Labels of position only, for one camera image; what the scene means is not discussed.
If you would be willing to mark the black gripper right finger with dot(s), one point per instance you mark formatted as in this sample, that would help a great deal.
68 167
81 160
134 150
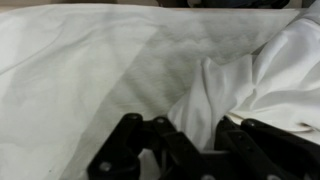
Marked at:
258 151

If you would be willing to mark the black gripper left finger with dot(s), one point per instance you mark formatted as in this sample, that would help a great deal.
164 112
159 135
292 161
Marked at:
118 158

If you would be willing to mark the white blanket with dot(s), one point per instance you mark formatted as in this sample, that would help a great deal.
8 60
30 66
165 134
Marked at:
279 86

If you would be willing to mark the white fitted mattress sheet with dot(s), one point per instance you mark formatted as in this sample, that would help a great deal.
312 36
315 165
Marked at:
69 72

